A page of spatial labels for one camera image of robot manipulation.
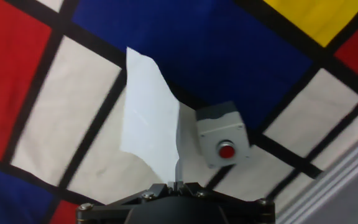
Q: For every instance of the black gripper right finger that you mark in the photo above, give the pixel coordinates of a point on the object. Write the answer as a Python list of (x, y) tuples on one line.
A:
[(247, 214)]

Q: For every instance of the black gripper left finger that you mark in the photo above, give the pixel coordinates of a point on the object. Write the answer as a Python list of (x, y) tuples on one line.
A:
[(104, 214)]

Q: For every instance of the white paper sheet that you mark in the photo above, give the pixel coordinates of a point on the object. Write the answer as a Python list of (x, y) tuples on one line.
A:
[(148, 124)]

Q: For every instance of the grey red button box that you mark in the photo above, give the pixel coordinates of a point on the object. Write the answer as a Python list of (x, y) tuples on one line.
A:
[(222, 133)]

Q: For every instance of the colour block tablecloth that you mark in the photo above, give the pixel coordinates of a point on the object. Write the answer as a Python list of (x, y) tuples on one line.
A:
[(228, 46)]

